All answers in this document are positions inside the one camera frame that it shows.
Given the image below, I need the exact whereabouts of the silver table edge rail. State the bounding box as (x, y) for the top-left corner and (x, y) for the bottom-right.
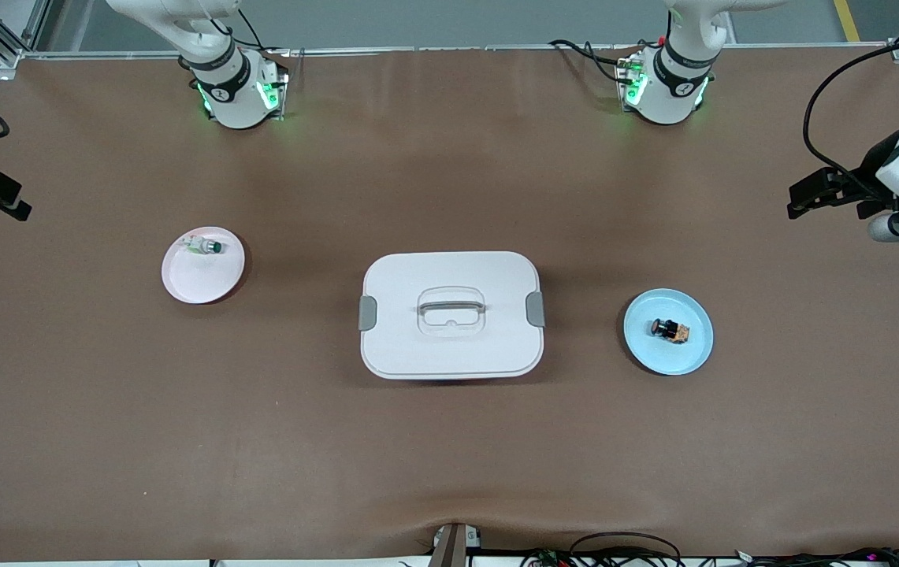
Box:
(20, 43), (899, 60)

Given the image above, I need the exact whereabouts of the black looped cable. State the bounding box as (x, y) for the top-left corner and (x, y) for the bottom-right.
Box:
(567, 532), (684, 567)

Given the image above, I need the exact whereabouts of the light blue round plate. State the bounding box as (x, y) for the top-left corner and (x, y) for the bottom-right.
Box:
(623, 287), (715, 376)

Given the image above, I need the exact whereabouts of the brown table cover mat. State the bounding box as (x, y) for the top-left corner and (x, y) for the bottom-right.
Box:
(0, 46), (899, 561)

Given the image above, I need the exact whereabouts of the camera mount post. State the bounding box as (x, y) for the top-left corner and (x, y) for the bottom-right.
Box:
(429, 521), (483, 567)

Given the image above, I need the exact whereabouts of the black cable bundle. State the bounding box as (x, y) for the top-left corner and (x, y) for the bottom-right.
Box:
(520, 546), (899, 567)

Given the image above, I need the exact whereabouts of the white lidded storage box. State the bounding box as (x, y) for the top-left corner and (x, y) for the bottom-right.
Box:
(358, 250), (546, 381)

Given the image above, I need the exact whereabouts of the orange push-button switch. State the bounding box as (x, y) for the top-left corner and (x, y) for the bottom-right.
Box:
(651, 317), (692, 347)

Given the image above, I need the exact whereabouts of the pink round plate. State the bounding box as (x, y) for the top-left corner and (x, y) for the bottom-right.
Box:
(161, 226), (247, 306)

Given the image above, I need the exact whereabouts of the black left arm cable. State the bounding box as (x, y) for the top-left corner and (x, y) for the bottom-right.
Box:
(802, 0), (899, 198)

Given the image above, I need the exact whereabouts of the black base cable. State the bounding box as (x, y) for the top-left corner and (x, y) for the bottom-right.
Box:
(548, 38), (639, 83)

